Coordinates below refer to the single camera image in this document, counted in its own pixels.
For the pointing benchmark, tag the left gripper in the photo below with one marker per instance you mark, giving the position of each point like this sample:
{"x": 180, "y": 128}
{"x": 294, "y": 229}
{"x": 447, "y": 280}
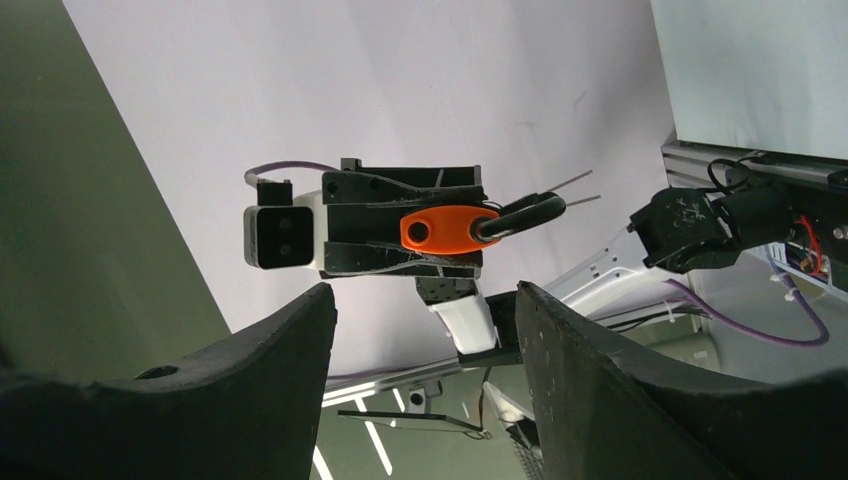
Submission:
{"x": 363, "y": 206}

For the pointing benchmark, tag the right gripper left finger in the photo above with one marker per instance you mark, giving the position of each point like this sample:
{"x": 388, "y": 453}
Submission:
{"x": 246, "y": 407}

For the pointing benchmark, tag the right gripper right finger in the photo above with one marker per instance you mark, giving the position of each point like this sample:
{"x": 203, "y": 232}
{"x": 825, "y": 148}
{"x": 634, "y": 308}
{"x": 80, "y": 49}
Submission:
{"x": 607, "y": 407}

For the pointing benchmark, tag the orange black padlock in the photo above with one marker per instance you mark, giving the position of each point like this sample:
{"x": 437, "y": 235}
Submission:
{"x": 455, "y": 229}

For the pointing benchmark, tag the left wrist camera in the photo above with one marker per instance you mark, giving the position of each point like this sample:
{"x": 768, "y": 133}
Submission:
{"x": 284, "y": 230}

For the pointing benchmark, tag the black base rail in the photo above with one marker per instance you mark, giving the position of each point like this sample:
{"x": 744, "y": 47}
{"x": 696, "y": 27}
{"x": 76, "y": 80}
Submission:
{"x": 792, "y": 207}

